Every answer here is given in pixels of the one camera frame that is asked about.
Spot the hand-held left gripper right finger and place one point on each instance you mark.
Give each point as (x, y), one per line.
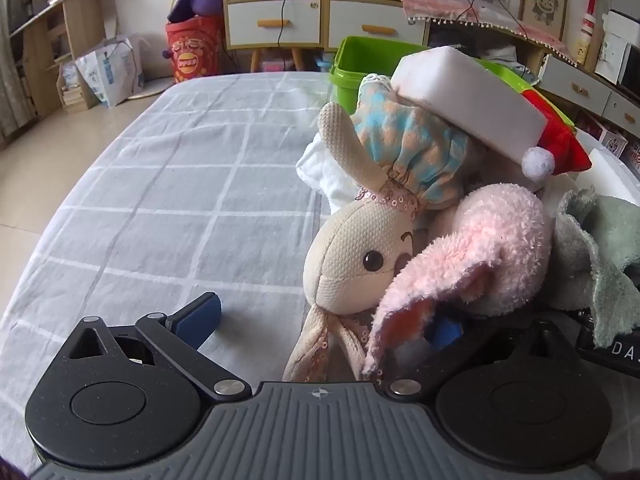
(446, 334)

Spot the red hanging ornament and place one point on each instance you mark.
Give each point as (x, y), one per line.
(592, 0)

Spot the beige bunny plush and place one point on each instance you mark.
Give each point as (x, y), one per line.
(350, 260)

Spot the pink fluffy plush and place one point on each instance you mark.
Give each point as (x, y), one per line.
(490, 240)

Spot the white foam board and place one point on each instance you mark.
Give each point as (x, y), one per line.
(605, 167)

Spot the grey checked bedsheet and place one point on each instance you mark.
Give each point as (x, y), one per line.
(175, 185)

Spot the red printed bucket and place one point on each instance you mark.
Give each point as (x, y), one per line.
(195, 50)

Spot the white paper bag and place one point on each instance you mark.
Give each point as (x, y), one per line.
(110, 70)

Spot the white cloth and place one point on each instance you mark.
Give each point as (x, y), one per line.
(325, 175)

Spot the green plastic box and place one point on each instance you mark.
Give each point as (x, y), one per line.
(360, 75)

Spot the white foam block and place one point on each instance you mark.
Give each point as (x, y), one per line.
(465, 95)

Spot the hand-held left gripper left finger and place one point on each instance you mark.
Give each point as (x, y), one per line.
(200, 317)

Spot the green towel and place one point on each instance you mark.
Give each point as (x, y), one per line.
(610, 240)

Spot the pink fringed cloth cover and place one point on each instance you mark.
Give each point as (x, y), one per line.
(440, 2)

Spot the santa plush toy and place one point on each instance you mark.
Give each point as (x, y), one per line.
(560, 140)

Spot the wooden bookshelf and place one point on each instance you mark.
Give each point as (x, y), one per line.
(80, 20)

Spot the stack of books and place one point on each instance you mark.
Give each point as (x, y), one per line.
(75, 92)

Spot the blue peach checked sleeve cover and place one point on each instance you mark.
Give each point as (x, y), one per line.
(410, 135)

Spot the white framed monitor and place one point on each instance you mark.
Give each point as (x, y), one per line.
(617, 45)

